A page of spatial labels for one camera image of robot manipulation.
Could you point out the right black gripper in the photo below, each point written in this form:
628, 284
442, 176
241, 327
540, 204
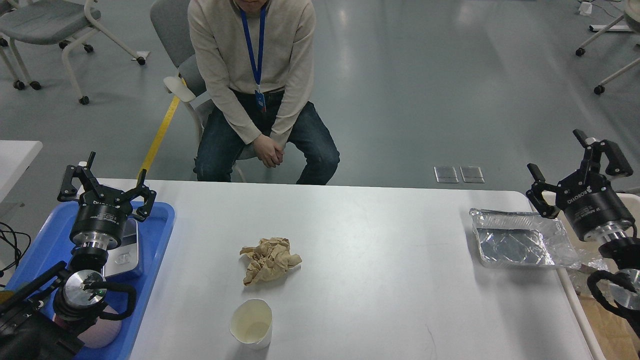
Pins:
597, 210

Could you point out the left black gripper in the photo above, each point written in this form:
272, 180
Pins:
102, 219

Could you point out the square metal tin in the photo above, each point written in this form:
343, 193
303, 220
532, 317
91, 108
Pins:
126, 261

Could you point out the pink mug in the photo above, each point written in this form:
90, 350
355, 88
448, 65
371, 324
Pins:
101, 334

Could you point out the dark blue home mug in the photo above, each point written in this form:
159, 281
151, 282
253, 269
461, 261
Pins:
5, 295

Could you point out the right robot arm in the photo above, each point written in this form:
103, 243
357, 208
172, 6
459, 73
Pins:
616, 292

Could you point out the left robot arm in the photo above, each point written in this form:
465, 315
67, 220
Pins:
43, 319

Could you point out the blue plastic tray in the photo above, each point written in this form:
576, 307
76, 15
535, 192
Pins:
53, 245

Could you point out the aluminium foil tray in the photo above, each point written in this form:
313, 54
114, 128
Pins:
521, 240

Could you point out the white side table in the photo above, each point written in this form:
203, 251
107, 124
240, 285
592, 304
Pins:
15, 158

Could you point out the right floor outlet plate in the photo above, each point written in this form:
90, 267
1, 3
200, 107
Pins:
472, 174

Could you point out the floor outlet plate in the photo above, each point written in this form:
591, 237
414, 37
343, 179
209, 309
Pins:
472, 174
446, 174

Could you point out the left floor outlet plate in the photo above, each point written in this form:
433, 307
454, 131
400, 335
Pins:
446, 174

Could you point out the beige plastic bin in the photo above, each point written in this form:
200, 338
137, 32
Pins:
574, 281

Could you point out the crumpled brown paper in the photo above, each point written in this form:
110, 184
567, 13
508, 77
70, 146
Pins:
269, 260

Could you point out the grey office chair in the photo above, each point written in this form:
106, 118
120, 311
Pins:
170, 22

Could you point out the white paper cup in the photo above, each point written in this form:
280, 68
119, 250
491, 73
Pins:
252, 324

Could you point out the seated person beige sweater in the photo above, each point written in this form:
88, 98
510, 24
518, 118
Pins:
256, 58

